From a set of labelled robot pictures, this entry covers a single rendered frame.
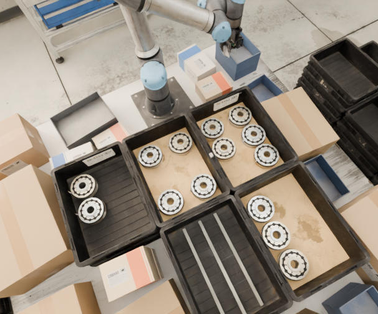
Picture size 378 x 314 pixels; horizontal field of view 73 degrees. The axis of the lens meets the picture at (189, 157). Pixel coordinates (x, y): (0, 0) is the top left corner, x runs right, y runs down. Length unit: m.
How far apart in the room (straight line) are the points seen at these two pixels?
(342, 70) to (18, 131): 1.91
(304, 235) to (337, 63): 1.29
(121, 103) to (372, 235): 1.26
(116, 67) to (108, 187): 1.68
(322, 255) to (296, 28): 2.31
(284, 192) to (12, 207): 1.07
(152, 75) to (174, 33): 1.66
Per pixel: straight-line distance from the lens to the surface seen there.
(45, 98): 2.70
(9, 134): 1.43
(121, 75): 2.57
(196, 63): 1.46
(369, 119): 2.04
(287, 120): 1.22
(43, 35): 2.73
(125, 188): 1.12
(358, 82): 2.02
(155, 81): 1.17
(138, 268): 0.96
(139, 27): 1.18
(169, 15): 1.02
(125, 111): 1.45
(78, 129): 1.41
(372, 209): 1.16
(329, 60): 2.06
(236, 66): 1.42
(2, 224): 1.23
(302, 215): 1.12
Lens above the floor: 1.86
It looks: 67 degrees down
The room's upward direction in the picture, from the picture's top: 7 degrees counter-clockwise
